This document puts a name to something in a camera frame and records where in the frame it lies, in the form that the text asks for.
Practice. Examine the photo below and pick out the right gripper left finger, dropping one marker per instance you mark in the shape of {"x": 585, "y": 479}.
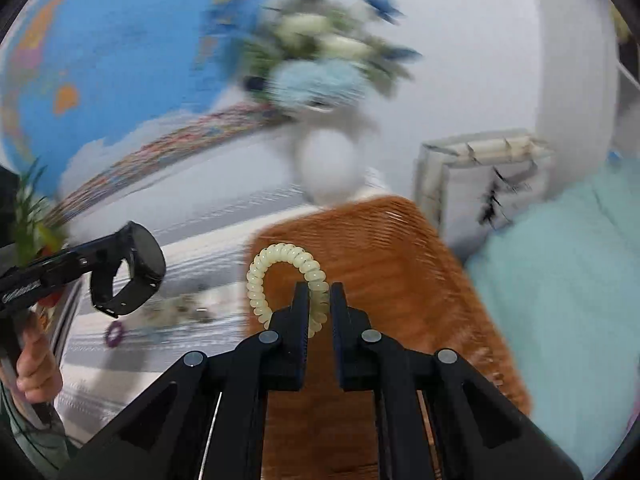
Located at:
{"x": 275, "y": 359}

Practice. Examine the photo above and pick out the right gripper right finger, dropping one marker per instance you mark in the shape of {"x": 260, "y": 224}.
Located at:
{"x": 365, "y": 358}

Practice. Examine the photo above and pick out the pile of metal jewelry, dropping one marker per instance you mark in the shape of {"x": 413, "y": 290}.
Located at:
{"x": 170, "y": 312}

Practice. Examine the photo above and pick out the person's left hand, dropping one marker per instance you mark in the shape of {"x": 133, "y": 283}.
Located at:
{"x": 39, "y": 378}

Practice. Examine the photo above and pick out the green potted plant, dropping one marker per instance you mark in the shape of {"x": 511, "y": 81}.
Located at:
{"x": 34, "y": 236}

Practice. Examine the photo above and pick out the brown wicker tray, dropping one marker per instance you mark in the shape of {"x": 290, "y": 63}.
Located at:
{"x": 394, "y": 267}

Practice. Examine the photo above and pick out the striped woven table cloth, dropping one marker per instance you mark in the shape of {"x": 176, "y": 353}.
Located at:
{"x": 106, "y": 363}

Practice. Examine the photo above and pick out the white ribbed vase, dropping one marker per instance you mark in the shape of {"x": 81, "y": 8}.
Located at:
{"x": 329, "y": 166}

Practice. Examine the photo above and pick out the white paper shopping bag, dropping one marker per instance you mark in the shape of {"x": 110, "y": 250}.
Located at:
{"x": 470, "y": 186}

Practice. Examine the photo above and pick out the teal blanket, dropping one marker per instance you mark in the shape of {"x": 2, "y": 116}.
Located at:
{"x": 562, "y": 285}

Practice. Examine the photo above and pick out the world map poster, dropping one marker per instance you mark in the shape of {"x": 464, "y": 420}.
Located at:
{"x": 99, "y": 94}

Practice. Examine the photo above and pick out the blue white artificial flowers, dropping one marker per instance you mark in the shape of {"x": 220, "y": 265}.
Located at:
{"x": 321, "y": 54}

